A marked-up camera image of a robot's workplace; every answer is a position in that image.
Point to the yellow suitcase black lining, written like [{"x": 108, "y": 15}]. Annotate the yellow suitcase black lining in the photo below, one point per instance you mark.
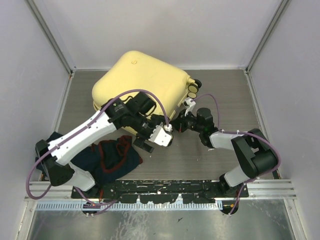
[{"x": 136, "y": 70}]

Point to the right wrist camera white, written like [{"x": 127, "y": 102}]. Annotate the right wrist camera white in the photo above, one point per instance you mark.
[{"x": 189, "y": 105}]

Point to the right aluminium corner post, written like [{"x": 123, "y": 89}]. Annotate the right aluminium corner post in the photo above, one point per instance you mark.
[{"x": 280, "y": 10}]

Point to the navy garment red trim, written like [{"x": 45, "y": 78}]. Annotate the navy garment red trim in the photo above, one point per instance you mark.
[{"x": 108, "y": 160}]

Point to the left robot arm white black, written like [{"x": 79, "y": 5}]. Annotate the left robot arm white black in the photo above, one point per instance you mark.
[{"x": 115, "y": 119}]

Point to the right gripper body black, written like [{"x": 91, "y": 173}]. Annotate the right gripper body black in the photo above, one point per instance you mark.
[{"x": 187, "y": 122}]

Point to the aluminium corner post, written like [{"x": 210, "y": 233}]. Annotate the aluminium corner post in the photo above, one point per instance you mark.
[
  {"x": 280, "y": 10},
  {"x": 41, "y": 12}
]

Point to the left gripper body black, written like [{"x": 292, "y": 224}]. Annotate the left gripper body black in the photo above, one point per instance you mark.
[{"x": 145, "y": 129}]

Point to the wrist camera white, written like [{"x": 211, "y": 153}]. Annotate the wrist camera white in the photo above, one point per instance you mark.
[
  {"x": 162, "y": 135},
  {"x": 189, "y": 105}
]

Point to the aluminium rail frame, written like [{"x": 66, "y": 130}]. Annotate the aluminium rail frame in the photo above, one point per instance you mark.
[{"x": 67, "y": 198}]

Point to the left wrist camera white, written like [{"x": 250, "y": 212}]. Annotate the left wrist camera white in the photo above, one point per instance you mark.
[{"x": 162, "y": 135}]

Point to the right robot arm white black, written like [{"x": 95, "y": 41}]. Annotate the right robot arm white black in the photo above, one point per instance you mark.
[{"x": 254, "y": 153}]

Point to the left aluminium corner post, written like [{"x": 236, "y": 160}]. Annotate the left aluminium corner post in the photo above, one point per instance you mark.
[{"x": 41, "y": 12}]

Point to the black mounting base plate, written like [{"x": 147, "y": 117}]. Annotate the black mounting base plate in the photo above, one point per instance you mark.
[{"x": 162, "y": 191}]

